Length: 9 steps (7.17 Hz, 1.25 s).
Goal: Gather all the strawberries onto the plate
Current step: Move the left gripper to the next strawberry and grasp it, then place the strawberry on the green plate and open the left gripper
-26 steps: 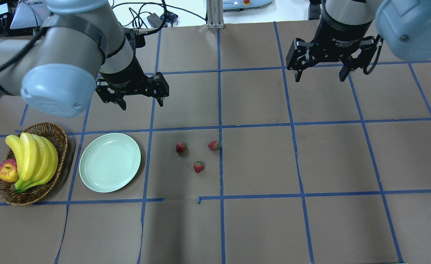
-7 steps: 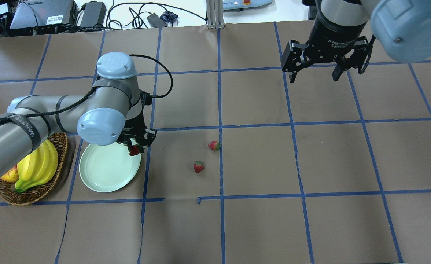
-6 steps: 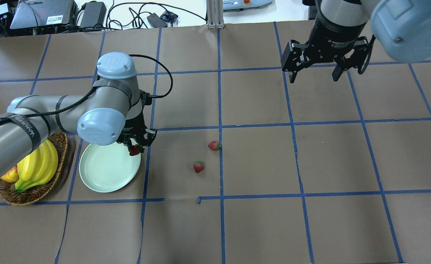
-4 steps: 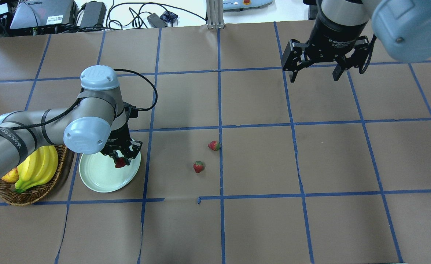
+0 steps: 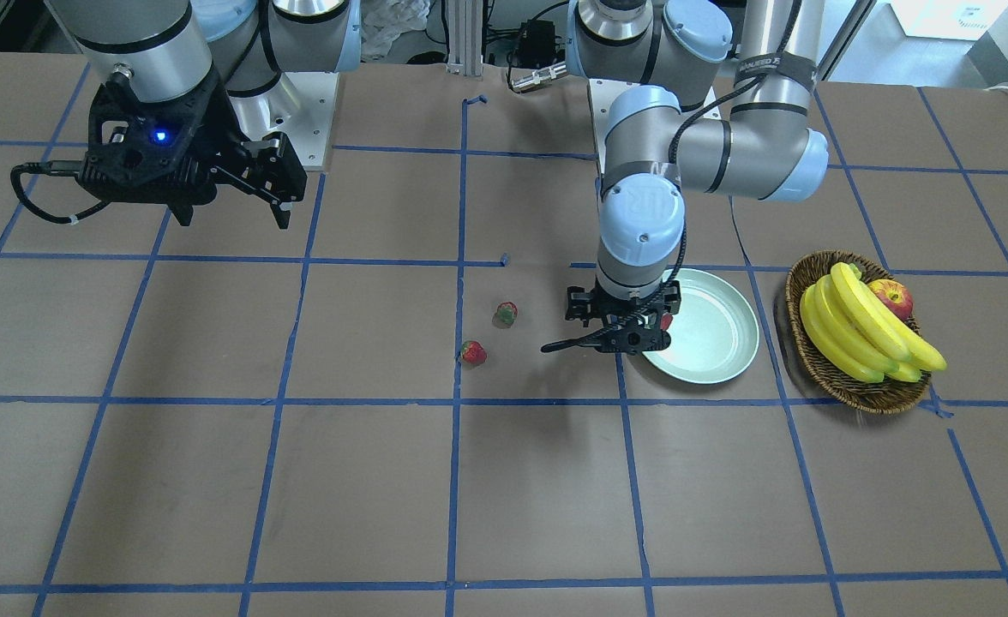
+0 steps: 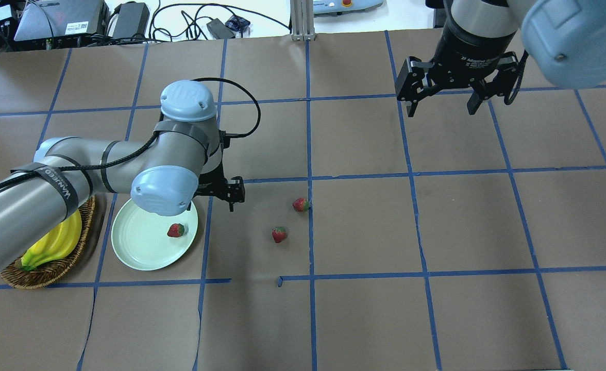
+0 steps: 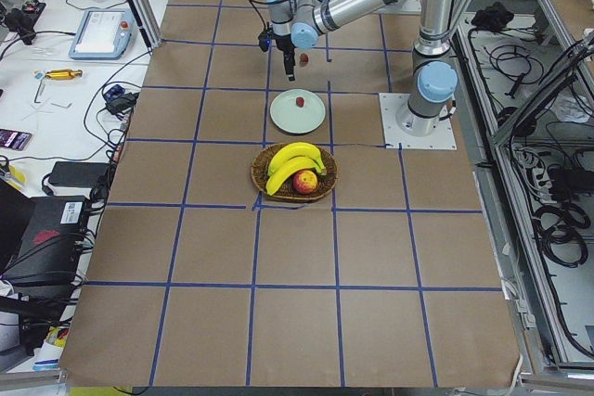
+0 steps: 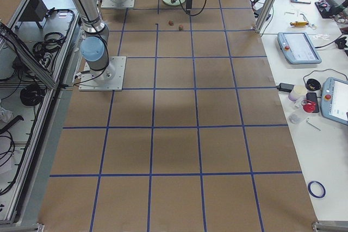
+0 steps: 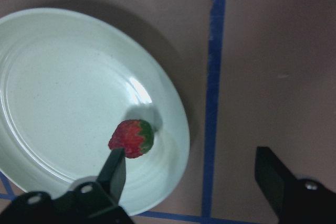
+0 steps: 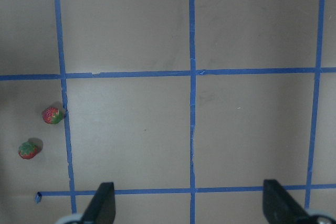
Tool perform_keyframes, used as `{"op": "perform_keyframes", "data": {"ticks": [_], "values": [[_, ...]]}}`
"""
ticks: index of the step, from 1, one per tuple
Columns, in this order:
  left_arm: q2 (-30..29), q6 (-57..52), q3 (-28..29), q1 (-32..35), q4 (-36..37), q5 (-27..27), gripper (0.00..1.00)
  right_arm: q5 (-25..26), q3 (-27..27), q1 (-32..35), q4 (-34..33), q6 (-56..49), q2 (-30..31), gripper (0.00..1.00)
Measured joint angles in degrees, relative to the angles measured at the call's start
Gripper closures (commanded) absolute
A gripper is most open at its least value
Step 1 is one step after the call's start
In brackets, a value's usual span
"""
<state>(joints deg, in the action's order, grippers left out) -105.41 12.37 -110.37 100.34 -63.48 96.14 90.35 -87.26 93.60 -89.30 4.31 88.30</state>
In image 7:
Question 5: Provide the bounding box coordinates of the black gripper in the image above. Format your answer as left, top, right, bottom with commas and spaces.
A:
258, 29, 295, 82

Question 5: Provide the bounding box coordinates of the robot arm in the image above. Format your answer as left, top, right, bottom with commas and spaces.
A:
258, 0, 458, 137

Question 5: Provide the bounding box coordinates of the light green plate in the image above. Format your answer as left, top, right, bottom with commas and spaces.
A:
269, 89, 326, 134

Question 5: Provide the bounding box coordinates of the yellow banana bunch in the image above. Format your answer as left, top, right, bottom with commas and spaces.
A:
265, 142, 327, 195

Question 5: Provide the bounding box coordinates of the woven wicker basket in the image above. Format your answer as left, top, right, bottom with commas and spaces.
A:
251, 143, 338, 202

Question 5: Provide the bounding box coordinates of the red yellow apple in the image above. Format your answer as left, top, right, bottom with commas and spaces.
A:
292, 170, 318, 196

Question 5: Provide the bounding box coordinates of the blue teach pendant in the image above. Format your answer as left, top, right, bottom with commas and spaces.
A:
69, 8, 136, 60

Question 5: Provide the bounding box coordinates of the gold metal cylinder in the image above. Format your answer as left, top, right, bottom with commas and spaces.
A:
44, 69, 84, 81

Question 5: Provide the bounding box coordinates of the black laptop computer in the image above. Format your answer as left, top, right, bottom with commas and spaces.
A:
0, 180, 94, 318

